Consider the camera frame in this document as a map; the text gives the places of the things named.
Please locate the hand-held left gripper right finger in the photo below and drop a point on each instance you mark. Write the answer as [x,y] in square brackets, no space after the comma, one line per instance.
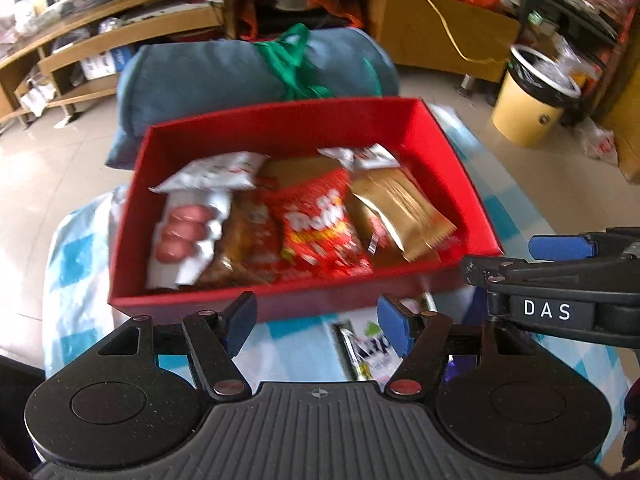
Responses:
[392,327]

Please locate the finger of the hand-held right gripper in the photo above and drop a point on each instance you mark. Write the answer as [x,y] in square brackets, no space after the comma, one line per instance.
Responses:
[560,247]
[482,269]

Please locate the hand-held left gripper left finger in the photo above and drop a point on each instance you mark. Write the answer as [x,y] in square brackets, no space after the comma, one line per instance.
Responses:
[242,320]

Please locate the red spicy strip packet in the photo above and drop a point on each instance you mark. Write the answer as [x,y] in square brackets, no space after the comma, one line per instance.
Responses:
[250,240]

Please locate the golden snack packet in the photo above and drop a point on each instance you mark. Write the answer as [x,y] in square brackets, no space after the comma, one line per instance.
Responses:
[400,210]

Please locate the clear sausage packet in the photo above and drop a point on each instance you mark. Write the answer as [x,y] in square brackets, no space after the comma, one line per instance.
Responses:
[180,230]

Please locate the red gummy candy packet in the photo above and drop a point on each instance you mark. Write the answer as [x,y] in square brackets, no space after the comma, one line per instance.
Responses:
[320,230]

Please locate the red cardboard box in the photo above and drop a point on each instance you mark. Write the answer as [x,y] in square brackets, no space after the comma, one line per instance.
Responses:
[430,160]

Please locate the long white snack packet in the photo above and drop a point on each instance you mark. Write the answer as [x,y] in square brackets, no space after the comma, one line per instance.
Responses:
[210,172]

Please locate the white red snack packet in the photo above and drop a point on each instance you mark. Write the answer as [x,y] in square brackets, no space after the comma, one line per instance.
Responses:
[365,156]

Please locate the white green cake packet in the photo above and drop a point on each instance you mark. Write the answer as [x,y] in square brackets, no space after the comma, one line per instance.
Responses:
[367,355]

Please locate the white plastic bag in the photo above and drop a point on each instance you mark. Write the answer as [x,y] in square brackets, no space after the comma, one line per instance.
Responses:
[597,142]

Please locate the yellow trash bin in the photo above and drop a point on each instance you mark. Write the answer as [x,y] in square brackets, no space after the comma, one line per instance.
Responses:
[530,110]

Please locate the black chair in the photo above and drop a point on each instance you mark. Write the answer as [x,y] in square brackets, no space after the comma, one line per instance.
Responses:
[15,390]

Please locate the rolled blue blanket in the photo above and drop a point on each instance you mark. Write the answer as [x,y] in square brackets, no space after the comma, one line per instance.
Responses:
[200,80]

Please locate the wooden TV cabinet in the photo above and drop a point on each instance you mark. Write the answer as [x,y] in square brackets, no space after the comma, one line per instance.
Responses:
[440,25]

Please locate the black storage rack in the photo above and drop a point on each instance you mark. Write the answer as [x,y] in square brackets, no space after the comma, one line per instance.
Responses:
[575,0]

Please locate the white blue carton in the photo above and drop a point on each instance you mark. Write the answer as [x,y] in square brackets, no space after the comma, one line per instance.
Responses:
[102,65]

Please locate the white paper bag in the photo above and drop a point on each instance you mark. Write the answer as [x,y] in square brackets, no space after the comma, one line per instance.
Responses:
[35,97]

